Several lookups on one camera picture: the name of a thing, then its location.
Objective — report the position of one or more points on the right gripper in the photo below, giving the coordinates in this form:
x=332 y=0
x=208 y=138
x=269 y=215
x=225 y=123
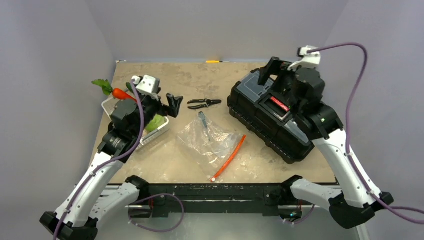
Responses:
x=284 y=68

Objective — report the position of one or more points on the green handled screwdriver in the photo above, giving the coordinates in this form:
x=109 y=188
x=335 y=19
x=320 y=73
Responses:
x=203 y=120

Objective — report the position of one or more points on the black pliers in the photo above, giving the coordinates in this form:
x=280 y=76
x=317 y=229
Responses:
x=196 y=104

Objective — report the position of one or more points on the orange toy carrot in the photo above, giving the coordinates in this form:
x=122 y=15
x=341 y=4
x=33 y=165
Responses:
x=108 y=90

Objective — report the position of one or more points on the yellow marker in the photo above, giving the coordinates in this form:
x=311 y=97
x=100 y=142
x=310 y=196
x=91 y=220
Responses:
x=213 y=61

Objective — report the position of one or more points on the green toy cabbage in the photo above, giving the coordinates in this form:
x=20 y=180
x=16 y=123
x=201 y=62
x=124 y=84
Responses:
x=156 y=122

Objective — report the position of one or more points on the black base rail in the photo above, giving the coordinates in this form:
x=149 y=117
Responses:
x=268 y=199

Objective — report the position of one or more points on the black plastic toolbox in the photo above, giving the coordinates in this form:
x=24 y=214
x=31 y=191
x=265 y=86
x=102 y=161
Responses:
x=266 y=114

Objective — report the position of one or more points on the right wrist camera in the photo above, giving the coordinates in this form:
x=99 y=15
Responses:
x=307 y=60

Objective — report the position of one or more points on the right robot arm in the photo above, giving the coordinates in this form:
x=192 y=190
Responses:
x=358 y=198

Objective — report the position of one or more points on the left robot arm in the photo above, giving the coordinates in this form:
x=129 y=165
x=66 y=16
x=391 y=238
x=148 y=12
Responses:
x=83 y=212

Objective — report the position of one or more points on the white plastic basket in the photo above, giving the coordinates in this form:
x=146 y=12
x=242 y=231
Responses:
x=109 y=106

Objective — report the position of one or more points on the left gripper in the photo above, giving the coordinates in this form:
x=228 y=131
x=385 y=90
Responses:
x=173 y=103

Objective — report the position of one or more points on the clear zip top bag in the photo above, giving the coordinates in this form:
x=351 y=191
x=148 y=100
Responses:
x=212 y=158

